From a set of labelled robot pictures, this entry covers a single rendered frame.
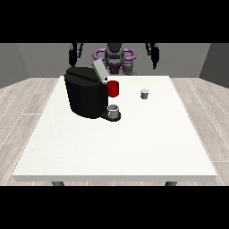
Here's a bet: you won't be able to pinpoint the red pod holder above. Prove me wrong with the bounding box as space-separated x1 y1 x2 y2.
106 80 120 98

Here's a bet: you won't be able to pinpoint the black coffee machine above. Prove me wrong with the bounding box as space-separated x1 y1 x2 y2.
64 66 122 122

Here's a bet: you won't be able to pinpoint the pale grey machine lid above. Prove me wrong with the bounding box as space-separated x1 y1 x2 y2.
91 58 109 82

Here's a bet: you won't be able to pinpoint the small grey cup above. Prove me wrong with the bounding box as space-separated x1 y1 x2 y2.
106 104 120 119

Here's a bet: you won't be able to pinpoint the grey robot trunk purple rings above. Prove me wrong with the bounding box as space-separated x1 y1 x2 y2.
92 43 139 76

